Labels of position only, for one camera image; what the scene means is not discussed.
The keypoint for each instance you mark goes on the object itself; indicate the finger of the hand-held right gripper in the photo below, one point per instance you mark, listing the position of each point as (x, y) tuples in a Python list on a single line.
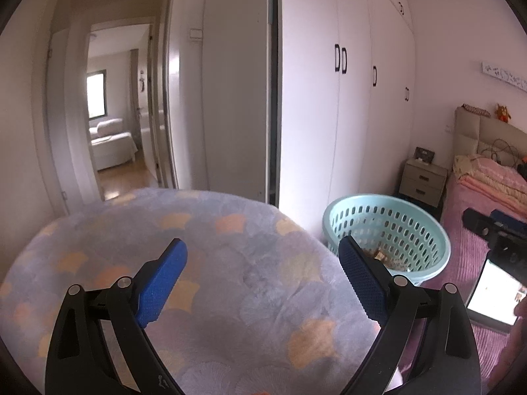
[(479, 222), (510, 219)]

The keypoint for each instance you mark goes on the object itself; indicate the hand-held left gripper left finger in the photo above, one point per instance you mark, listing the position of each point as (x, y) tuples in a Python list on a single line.
[(160, 288)]

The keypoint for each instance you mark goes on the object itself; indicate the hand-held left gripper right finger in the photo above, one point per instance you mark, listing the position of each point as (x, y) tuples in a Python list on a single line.
[(364, 279)]

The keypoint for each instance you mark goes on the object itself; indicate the teal plastic laundry basket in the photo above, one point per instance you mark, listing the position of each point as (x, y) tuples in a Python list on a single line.
[(428, 255)]

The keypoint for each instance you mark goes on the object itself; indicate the person's right forearm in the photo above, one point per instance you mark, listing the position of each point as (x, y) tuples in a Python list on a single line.
[(510, 358)]

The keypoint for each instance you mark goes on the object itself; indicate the person's right hand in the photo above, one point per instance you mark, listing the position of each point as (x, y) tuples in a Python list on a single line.
[(522, 306)]

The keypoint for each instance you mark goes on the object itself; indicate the bed with pink bedspread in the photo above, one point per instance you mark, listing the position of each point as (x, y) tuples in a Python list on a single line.
[(465, 197)]

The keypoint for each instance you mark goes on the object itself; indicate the folded pink blankets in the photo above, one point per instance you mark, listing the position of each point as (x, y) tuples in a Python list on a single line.
[(490, 179)]

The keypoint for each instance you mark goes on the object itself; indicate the beige nightstand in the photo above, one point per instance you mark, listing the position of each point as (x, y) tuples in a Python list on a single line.
[(424, 183)]

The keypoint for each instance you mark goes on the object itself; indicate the beige padded headboard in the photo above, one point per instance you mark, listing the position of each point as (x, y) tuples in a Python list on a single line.
[(490, 135)]

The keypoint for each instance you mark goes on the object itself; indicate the orange plush toy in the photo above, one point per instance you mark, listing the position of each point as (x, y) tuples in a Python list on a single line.
[(503, 113)]

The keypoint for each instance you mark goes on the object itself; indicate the white sofa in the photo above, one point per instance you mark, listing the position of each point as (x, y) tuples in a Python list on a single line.
[(111, 144)]

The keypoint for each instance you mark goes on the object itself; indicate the white wardrobe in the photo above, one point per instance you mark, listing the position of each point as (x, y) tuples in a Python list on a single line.
[(308, 131)]

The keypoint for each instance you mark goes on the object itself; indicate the window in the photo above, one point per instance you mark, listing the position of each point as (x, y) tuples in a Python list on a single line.
[(96, 94)]

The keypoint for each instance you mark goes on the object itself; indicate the white sliding door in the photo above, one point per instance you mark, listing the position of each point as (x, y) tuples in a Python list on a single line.
[(234, 90)]

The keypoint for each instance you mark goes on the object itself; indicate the dark photo frame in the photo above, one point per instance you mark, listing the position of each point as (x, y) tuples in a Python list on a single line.
[(425, 155)]

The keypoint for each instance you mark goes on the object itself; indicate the long white wall decoration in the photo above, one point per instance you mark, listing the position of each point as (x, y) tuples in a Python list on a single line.
[(504, 75)]

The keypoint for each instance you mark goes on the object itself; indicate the white light switch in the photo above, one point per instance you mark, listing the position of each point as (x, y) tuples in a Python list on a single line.
[(196, 34)]

